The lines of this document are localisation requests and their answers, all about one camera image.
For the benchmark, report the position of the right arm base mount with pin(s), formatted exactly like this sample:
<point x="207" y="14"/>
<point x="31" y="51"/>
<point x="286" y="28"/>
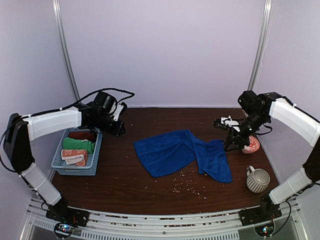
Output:
<point x="260" y="217"/>

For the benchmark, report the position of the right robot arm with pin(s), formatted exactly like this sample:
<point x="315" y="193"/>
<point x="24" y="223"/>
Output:
<point x="299" y="143"/>

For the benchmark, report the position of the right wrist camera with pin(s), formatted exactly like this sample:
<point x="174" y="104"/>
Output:
<point x="226" y="123"/>

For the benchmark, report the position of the orange bunny pattern towel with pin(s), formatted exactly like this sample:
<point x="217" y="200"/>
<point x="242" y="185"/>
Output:
<point x="74" y="157"/>

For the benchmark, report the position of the aluminium frame post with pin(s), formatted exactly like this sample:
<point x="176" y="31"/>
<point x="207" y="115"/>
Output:
<point x="261" y="45"/>
<point x="64" y="47"/>

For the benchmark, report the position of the light blue plastic basket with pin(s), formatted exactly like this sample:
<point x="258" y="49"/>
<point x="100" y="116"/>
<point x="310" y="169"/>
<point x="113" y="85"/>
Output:
<point x="72" y="170"/>

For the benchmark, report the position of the front aluminium rail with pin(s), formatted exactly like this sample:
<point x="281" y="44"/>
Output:
<point x="221" y="225"/>

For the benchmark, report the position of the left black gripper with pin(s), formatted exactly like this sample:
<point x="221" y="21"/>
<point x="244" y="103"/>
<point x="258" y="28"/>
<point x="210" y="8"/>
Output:
<point x="116" y="131"/>

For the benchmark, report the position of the green rolled towel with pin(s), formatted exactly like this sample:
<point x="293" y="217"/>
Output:
<point x="78" y="144"/>

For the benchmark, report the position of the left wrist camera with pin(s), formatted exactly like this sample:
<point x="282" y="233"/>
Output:
<point x="119" y="110"/>

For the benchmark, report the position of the left aluminium frame post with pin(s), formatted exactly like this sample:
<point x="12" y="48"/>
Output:
<point x="64" y="47"/>

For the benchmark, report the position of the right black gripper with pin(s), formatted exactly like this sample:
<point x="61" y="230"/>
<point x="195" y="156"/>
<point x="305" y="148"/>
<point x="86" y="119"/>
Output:
<point x="236" y="137"/>

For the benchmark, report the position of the orange white patterned bowl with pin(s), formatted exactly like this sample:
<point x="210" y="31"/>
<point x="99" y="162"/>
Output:
<point x="253" y="147"/>

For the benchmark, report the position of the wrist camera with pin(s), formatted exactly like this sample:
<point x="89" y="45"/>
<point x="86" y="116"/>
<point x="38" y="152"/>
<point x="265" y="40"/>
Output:
<point x="119" y="110"/>
<point x="226" y="123"/>

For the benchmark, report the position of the dark red rolled towel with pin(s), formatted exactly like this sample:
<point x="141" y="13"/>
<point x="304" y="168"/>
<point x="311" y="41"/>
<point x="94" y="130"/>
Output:
<point x="83" y="135"/>

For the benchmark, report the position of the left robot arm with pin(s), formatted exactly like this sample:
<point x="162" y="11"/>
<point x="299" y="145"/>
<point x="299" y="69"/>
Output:
<point x="30" y="140"/>

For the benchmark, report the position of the right aluminium frame post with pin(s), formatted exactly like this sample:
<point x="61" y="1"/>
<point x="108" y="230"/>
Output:
<point x="261" y="45"/>

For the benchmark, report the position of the grey striped mug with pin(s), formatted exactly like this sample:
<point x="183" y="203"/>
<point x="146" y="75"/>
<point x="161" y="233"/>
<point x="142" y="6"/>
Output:
<point x="257" y="179"/>

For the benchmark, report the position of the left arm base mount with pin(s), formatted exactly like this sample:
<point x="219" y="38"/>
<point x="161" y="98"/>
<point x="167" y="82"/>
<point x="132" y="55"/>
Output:
<point x="67" y="218"/>

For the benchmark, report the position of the blue towel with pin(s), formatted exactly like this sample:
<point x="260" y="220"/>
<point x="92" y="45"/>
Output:
<point x="167" y="153"/>

